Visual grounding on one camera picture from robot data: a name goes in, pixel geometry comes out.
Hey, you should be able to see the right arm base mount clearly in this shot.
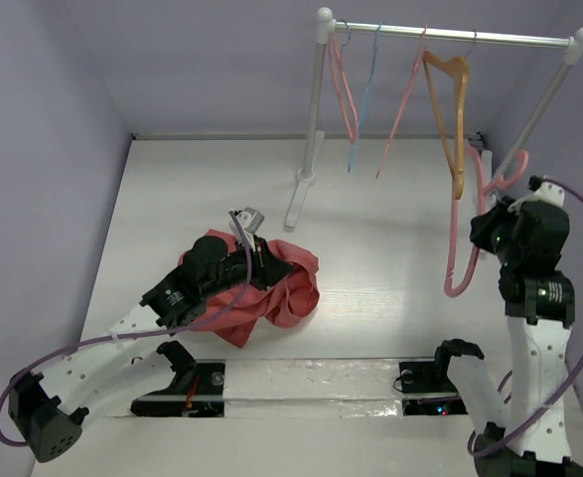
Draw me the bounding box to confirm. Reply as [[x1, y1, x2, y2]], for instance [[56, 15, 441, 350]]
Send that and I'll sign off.
[[393, 360, 467, 416]]

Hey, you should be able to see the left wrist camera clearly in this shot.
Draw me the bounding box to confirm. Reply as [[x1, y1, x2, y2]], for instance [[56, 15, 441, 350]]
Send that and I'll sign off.
[[229, 207, 265, 238]]

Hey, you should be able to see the white metal clothes rack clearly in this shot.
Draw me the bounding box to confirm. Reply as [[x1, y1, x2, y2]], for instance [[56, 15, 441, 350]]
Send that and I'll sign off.
[[283, 6, 583, 230]]

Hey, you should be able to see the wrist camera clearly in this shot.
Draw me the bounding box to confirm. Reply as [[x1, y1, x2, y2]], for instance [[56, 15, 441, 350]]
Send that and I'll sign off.
[[229, 207, 265, 238], [527, 176, 565, 208]]

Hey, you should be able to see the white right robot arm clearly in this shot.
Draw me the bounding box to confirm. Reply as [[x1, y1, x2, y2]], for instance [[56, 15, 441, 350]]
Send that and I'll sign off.
[[430, 197, 583, 476]]

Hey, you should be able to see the thick pink plastic hanger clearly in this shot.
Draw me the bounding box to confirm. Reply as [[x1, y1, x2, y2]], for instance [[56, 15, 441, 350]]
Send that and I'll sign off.
[[444, 146, 529, 298]]

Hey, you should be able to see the blue wire hanger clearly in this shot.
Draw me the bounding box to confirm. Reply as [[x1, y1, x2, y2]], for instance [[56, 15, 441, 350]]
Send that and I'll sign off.
[[347, 22, 383, 173]]

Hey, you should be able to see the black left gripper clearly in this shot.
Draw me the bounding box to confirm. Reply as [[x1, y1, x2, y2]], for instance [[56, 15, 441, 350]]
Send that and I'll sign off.
[[202, 235, 294, 299]]

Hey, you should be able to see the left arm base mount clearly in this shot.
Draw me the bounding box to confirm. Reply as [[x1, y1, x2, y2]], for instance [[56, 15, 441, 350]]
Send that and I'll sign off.
[[130, 341, 225, 417]]

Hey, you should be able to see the red t shirt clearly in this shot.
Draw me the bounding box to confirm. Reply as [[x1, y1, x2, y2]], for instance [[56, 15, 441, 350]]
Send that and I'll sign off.
[[192, 239, 320, 348]]

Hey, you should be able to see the thin pink wire hanger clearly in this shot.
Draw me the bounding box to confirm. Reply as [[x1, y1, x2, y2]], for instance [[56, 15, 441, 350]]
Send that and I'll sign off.
[[375, 25, 428, 179]]

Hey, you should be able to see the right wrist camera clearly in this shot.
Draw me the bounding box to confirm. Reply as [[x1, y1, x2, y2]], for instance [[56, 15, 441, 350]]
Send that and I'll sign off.
[[527, 176, 565, 208]]

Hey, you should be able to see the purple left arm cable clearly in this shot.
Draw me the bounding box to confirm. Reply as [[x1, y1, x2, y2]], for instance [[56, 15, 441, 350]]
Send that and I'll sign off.
[[0, 211, 257, 446]]

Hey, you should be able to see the pink hanger far left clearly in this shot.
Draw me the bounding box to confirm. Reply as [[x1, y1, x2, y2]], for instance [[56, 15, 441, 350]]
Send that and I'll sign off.
[[327, 33, 359, 145]]

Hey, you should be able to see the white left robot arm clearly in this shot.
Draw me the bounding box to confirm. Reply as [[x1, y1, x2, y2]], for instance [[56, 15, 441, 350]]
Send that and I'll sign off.
[[2, 235, 295, 463]]

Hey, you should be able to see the orange wooden hanger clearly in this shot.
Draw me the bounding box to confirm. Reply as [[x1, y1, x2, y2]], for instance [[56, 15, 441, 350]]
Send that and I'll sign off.
[[421, 50, 470, 200]]

